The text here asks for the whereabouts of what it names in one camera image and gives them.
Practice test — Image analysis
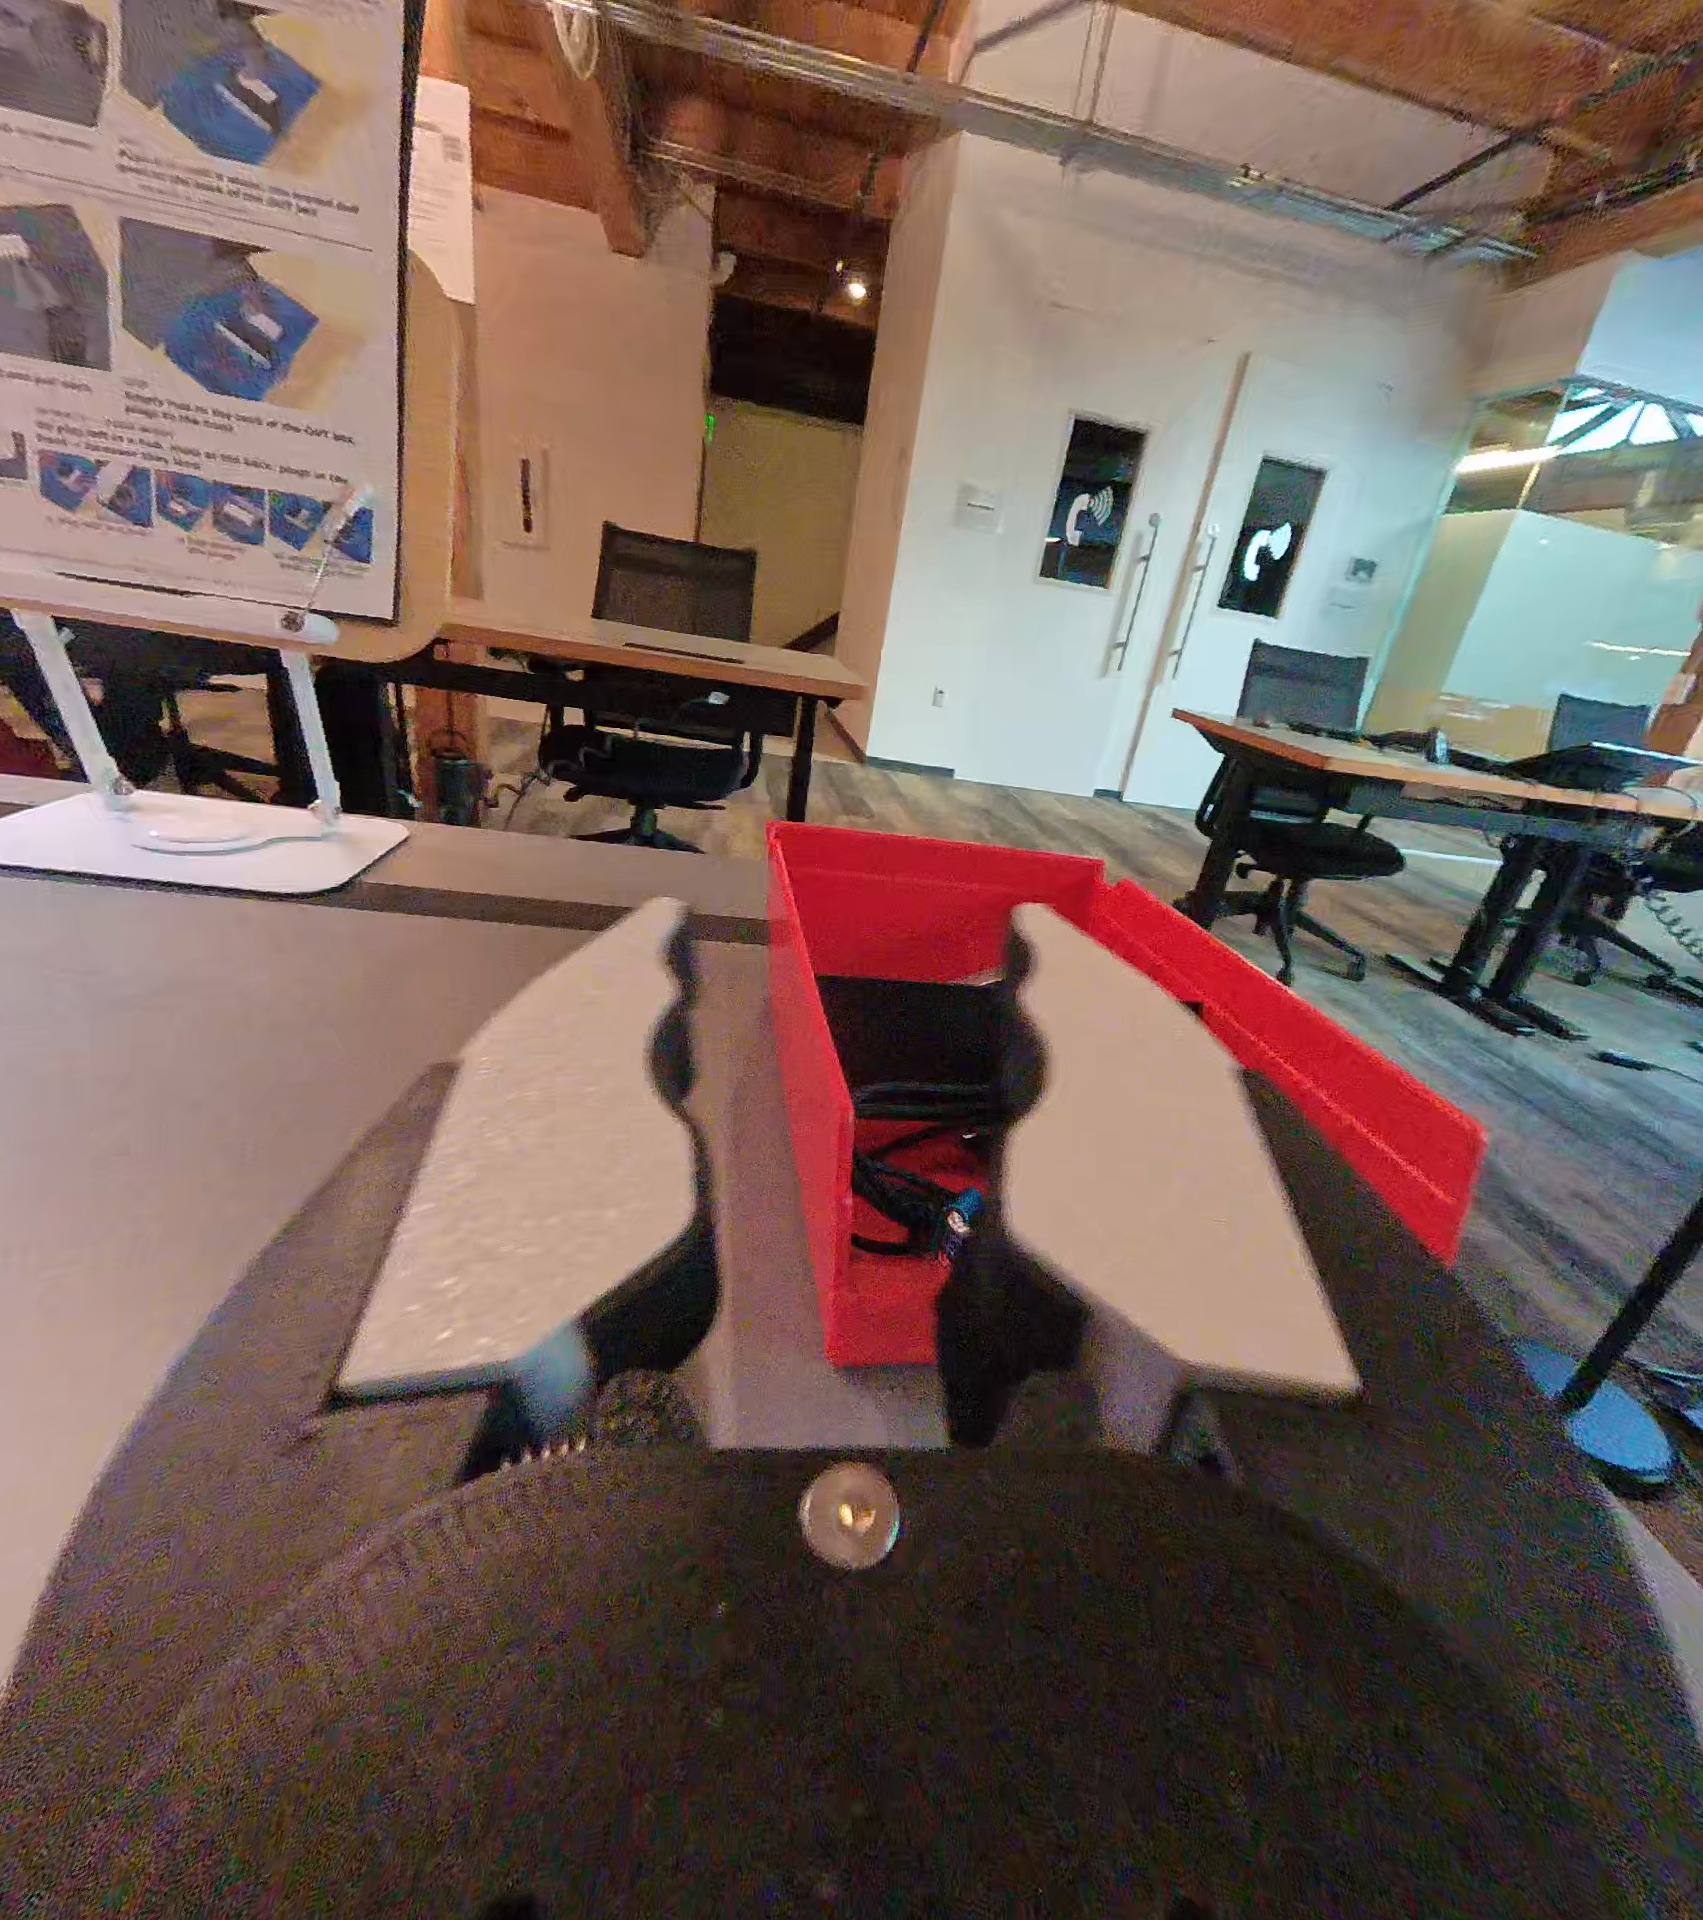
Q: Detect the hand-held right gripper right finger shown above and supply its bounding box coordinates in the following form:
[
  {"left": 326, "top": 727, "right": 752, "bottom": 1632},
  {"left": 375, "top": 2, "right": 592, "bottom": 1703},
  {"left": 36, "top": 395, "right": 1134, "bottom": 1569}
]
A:
[{"left": 1001, "top": 900, "right": 1367, "bottom": 1454}]

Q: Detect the phone icon door sign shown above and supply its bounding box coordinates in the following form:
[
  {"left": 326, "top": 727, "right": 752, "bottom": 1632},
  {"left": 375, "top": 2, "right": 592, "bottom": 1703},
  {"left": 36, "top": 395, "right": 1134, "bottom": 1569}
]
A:
[
  {"left": 1039, "top": 416, "right": 1151, "bottom": 589},
  {"left": 1220, "top": 458, "right": 1332, "bottom": 620}
]

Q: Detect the black cable with gold plug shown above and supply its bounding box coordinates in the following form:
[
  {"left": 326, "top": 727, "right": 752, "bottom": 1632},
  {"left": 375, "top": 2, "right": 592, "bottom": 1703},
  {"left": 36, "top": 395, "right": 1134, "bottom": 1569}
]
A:
[{"left": 848, "top": 1071, "right": 1035, "bottom": 1263}]

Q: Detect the white paper notice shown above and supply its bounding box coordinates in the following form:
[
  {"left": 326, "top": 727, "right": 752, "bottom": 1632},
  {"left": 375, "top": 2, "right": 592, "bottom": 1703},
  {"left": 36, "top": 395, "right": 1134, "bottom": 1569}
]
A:
[{"left": 409, "top": 76, "right": 477, "bottom": 305}]

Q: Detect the wooden office desk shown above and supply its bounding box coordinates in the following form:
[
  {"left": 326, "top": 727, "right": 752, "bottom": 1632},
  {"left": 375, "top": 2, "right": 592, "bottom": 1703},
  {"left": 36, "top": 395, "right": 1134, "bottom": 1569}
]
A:
[
  {"left": 434, "top": 599, "right": 872, "bottom": 823},
  {"left": 1175, "top": 710, "right": 1703, "bottom": 1041}
]

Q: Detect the red plastic bin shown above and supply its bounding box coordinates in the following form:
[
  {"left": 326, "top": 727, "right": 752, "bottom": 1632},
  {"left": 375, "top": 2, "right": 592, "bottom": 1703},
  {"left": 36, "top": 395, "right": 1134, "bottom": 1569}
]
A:
[
  {"left": 764, "top": 821, "right": 1113, "bottom": 1371},
  {"left": 1099, "top": 877, "right": 1491, "bottom": 1269}
]

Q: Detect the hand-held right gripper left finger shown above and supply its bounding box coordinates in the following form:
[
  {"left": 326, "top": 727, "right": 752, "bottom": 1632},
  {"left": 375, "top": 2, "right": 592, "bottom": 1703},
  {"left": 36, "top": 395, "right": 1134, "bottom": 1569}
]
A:
[{"left": 333, "top": 893, "right": 721, "bottom": 1404}]

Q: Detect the black office chair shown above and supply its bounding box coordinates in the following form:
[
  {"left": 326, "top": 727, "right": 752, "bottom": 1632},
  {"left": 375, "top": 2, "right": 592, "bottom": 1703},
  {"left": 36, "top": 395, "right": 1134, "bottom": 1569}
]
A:
[
  {"left": 535, "top": 522, "right": 764, "bottom": 853},
  {"left": 1532, "top": 693, "right": 1703, "bottom": 983},
  {"left": 1192, "top": 640, "right": 1411, "bottom": 986}
]

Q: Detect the illustrated instruction sheet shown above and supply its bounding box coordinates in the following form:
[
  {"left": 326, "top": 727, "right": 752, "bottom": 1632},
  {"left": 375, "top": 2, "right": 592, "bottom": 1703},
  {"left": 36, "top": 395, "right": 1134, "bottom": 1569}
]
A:
[{"left": 0, "top": 0, "right": 409, "bottom": 626}]

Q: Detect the black pole stand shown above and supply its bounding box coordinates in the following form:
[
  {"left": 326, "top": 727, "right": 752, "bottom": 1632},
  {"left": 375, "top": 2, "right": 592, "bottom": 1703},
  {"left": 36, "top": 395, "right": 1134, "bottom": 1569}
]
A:
[{"left": 1525, "top": 1052, "right": 1703, "bottom": 1490}]

